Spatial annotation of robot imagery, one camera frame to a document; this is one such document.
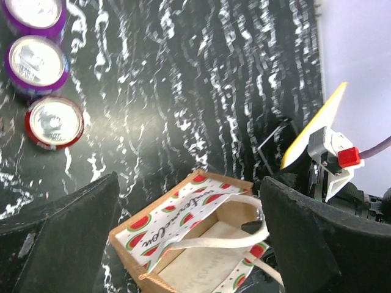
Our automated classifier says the burlap watermelon canvas bag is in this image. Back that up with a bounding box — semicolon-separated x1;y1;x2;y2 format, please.
109;170;282;292

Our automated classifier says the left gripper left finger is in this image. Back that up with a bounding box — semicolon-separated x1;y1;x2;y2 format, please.
1;173;120;292

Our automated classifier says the purple Fanta can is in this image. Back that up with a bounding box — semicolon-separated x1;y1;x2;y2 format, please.
5;35;70;100
1;0;67;44

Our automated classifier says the orange-framed whiteboard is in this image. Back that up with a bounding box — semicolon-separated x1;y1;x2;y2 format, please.
280;82;348;170

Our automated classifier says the red soda can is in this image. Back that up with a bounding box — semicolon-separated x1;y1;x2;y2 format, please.
24;96;84;150

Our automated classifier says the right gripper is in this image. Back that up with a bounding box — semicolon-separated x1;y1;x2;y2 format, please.
274;164;391;226

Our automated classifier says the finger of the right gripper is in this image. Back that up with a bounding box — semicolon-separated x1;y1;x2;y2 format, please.
241;220;262;234

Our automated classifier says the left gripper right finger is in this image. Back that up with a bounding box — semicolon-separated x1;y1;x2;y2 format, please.
260;176;390;292

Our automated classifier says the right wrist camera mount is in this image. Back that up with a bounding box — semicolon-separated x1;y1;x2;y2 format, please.
307;126;365;202

